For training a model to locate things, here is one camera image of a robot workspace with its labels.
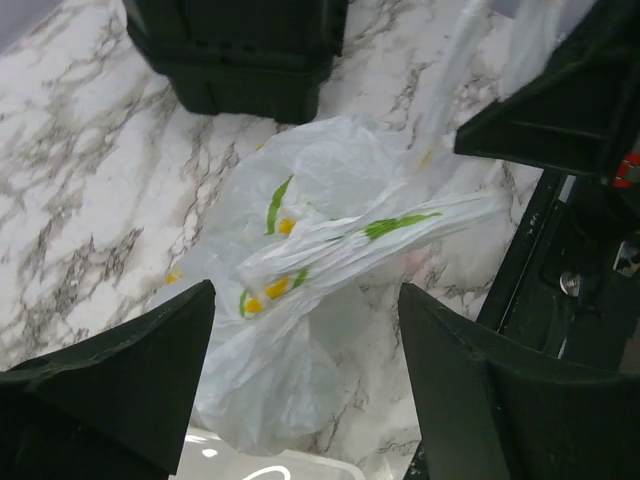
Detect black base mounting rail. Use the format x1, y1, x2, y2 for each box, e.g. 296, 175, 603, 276
407, 169, 640, 480

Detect white perforated plastic tray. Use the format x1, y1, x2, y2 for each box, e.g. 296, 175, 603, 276
169, 427, 365, 480

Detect black toolbox clear lids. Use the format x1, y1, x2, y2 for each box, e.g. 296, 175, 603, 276
124, 0, 349, 125

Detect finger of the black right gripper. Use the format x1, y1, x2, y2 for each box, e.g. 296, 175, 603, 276
454, 1, 639, 185

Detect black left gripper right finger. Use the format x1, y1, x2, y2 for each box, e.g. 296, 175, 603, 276
398, 284, 639, 479

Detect white plastic bag lemon print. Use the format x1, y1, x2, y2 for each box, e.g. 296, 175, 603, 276
149, 0, 601, 457

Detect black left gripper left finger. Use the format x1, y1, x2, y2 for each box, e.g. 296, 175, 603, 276
1, 280, 215, 479

